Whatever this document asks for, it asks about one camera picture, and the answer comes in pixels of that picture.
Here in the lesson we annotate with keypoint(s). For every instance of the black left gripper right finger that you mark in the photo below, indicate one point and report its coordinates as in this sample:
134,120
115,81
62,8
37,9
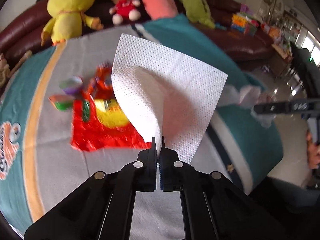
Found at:
212,206

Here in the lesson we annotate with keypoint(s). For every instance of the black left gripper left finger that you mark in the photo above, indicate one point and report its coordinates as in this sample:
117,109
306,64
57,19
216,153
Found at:
102,206

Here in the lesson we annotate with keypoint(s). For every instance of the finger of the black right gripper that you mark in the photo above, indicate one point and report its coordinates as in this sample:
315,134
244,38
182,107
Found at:
299,106

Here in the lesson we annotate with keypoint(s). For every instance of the white tissue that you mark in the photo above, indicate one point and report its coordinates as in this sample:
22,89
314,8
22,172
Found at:
246,98

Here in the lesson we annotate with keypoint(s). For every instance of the red snack bag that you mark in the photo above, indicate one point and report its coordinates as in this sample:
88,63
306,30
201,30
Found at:
98,120

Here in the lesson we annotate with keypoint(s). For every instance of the white paper napkin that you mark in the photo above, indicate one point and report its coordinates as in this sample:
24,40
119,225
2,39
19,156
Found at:
168,97

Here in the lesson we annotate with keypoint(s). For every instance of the orange green egg capsule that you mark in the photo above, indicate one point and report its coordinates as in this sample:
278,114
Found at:
62,102

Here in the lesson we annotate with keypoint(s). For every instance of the person's right hand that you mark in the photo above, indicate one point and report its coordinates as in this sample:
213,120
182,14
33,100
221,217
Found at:
312,152

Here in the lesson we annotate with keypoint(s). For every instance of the teal grey tablecloth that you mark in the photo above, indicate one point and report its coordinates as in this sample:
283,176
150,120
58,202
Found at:
38,164

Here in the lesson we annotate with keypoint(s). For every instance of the colourful toy block box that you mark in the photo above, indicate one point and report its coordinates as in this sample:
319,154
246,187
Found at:
244,24

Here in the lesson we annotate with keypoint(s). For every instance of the green dinosaur plush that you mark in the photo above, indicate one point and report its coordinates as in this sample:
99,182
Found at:
198,11

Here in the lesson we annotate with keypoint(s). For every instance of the teddy bear red shirt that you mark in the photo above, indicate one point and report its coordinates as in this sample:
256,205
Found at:
125,10

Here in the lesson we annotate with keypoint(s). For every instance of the dark red leather sofa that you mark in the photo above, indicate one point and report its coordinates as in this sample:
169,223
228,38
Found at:
23,33

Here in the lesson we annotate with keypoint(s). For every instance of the yellow duck plush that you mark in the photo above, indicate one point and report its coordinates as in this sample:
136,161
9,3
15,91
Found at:
67,20

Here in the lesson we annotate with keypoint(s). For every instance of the beige rope toy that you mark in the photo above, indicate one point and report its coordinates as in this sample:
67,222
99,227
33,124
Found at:
6,72

